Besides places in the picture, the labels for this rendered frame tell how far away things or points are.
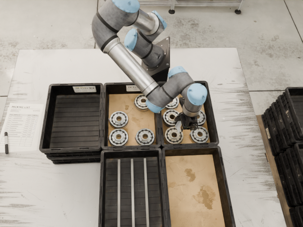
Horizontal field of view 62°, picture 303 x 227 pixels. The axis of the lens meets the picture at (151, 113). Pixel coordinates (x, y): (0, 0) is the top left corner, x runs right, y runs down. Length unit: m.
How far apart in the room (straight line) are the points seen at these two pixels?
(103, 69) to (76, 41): 1.24
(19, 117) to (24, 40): 1.57
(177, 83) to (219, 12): 2.50
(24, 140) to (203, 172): 1.05
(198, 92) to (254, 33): 2.43
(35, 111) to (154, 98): 0.90
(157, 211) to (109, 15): 0.91
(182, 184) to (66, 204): 0.62
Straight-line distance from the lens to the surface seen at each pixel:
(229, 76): 1.88
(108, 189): 1.32
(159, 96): 1.05
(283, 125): 2.18
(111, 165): 1.35
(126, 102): 1.50
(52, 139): 1.46
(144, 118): 1.44
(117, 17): 1.08
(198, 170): 1.37
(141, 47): 1.49
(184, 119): 1.15
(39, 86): 1.83
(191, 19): 3.28
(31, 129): 1.68
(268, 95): 2.83
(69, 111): 1.52
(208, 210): 1.34
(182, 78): 1.02
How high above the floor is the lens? 2.12
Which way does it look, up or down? 62 degrees down
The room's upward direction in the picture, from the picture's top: 6 degrees clockwise
